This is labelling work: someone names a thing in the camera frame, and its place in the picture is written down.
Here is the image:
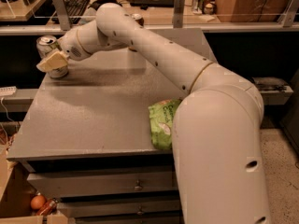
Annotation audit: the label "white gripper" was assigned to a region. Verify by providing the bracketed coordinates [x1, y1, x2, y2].
[36, 29, 85, 73]

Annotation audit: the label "white green 7up can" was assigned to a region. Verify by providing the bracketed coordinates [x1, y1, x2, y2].
[36, 35, 68, 79]

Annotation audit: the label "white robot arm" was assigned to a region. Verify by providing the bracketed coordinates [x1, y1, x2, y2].
[37, 3, 271, 224]

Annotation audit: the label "gold brown soda can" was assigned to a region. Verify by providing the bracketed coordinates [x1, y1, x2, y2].
[128, 13, 144, 52]

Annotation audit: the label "black keyboard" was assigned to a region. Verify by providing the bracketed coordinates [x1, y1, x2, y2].
[53, 0, 91, 24]

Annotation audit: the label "white power strip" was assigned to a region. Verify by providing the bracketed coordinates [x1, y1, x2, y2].
[0, 86, 17, 97]

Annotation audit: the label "black headphones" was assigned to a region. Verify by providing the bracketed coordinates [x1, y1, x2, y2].
[89, 0, 118, 10]

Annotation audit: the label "grey drawer cabinet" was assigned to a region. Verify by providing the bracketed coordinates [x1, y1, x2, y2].
[7, 27, 219, 224]

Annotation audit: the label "green dang chips bag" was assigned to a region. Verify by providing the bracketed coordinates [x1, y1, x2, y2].
[149, 99, 181, 150]

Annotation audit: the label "top grey drawer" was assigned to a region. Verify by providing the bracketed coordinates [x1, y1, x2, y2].
[28, 166, 178, 198]

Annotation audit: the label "grey drawer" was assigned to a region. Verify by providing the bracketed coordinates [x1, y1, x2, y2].
[58, 199, 180, 217]
[76, 214, 184, 224]
[28, 166, 178, 198]

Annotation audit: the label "orange ball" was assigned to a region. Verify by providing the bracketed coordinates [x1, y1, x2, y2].
[30, 195, 47, 210]

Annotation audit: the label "red bottle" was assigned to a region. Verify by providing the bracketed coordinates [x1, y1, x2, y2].
[36, 199, 58, 217]

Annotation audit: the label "small jar on desk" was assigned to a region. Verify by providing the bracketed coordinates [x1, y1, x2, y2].
[204, 3, 214, 15]

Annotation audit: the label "middle grey drawer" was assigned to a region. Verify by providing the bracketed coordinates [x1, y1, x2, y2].
[58, 199, 180, 217]

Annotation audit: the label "brown cardboard box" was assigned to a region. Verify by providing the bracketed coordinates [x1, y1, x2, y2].
[216, 0, 290, 22]

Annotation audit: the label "bottom grey drawer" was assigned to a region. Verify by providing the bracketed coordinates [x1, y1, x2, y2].
[76, 214, 184, 224]

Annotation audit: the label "left metal bracket post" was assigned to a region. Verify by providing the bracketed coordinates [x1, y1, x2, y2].
[52, 0, 71, 31]

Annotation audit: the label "metal bracket post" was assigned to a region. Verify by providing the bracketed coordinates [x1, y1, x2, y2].
[52, 0, 71, 31]
[172, 0, 185, 28]

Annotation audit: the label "middle metal bracket post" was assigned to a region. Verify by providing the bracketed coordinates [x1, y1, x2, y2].
[172, 0, 185, 28]

